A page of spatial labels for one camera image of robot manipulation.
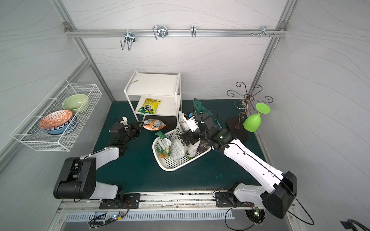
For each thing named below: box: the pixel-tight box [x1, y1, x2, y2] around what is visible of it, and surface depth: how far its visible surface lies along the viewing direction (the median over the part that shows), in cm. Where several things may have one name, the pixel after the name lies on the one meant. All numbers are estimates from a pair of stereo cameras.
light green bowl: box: [62, 93, 89, 115], surface depth 73 cm
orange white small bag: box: [142, 118, 167, 131], surface depth 92 cm
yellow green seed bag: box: [136, 98, 162, 115], surface depth 91 cm
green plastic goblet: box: [243, 102, 271, 133], surface depth 79 cm
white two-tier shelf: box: [123, 70, 183, 123], surface depth 86 cm
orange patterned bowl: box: [39, 109, 74, 129], surface depth 64 cm
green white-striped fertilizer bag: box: [154, 130, 172, 159], surface depth 84 cm
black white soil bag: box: [171, 123, 189, 161], surface depth 85 cm
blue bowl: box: [42, 117, 73, 135], surface depth 59 cm
